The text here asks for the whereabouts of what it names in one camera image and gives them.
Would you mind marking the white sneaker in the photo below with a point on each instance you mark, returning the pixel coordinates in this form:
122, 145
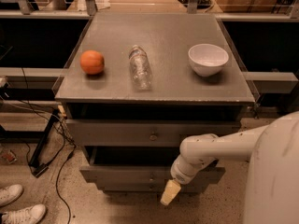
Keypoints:
10, 194
28, 215

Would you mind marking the grey drawer cabinet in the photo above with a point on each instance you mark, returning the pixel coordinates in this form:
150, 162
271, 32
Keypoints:
176, 94

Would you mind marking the white sneaker upper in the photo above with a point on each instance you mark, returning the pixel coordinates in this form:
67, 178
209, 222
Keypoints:
10, 194

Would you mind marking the grey bottom drawer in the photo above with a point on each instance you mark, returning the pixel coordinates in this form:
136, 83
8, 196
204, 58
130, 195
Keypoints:
138, 187

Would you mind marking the clear plastic water bottle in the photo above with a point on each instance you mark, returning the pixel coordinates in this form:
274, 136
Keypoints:
140, 68

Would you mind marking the grey top drawer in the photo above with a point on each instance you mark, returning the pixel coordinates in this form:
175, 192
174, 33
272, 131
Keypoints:
143, 133

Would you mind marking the white ceramic bowl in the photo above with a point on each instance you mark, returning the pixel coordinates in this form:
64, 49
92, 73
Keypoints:
207, 59

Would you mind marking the grey drawer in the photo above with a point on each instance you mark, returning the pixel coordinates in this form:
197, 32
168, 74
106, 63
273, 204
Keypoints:
143, 133
138, 187
145, 165

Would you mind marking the white sneaker lower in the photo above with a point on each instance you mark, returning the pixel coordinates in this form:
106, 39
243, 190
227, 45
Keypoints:
28, 215

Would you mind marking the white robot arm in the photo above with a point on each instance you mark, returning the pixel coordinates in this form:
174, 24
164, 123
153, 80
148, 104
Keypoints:
272, 190

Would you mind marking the small red floor object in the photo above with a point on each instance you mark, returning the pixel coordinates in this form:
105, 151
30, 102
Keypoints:
9, 156

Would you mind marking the black metal stand leg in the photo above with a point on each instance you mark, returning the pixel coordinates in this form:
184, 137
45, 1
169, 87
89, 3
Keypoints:
41, 168

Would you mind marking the orange ball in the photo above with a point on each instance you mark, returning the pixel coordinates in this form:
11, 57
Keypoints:
92, 62

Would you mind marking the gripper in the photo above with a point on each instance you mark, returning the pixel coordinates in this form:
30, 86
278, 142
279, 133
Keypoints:
179, 174

